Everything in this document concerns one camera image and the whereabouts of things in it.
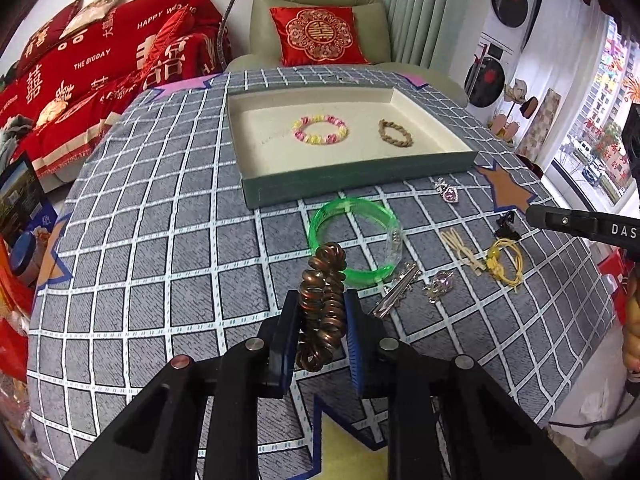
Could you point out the pile of grey clothes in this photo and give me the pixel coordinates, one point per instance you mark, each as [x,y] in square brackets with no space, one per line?
[12,135]

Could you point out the red gold embroidered cushion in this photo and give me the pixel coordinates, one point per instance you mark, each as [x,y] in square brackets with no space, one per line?
[315,35]

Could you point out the purple heart silver pendant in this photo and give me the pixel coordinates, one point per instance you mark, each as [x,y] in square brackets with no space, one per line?
[451,194]

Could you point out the pink tabletop ornaments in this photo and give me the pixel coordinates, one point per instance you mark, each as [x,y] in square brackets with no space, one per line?
[505,127]

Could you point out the blue lidded jar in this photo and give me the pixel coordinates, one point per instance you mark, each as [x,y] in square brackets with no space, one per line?
[24,255]

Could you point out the black picture box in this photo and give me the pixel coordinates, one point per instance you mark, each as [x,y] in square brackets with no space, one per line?
[22,195]

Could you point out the grey braided lamp pole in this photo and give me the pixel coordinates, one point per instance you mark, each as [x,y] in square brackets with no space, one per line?
[230,5]

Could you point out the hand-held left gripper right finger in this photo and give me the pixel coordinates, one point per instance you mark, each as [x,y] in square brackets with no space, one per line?
[352,340]

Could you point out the red covered sofa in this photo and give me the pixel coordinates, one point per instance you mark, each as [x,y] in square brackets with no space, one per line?
[100,60]

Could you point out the silver metal hair clip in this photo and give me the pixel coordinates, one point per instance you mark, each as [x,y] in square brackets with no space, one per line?
[392,297]

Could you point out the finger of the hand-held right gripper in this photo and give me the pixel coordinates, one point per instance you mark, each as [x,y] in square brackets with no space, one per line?
[575,222]

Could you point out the dark red square pillow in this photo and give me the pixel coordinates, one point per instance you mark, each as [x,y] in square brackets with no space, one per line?
[45,35]

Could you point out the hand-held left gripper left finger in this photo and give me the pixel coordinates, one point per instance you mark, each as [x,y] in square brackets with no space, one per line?
[292,355]

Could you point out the person's right hand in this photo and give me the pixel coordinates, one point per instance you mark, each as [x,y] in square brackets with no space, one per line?
[632,330]

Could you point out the patterned beige box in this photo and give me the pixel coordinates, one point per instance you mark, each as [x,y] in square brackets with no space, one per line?
[540,122]

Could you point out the pale green curtain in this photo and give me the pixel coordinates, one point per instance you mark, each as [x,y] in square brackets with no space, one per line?
[425,10]

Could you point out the red satin pillow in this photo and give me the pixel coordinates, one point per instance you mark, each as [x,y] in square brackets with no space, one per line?
[167,40]

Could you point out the small silver pendant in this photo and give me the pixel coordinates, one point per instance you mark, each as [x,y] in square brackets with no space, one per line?
[440,282]

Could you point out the white floral pillow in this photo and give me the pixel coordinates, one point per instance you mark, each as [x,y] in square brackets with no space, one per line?
[92,10]

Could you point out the black hair clip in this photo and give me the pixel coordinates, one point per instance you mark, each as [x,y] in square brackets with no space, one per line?
[506,227]

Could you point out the green translucent bangle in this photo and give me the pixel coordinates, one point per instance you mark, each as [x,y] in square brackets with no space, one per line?
[350,205]

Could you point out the grey tray with cream lining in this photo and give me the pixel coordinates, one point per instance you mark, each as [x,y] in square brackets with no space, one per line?
[280,160]

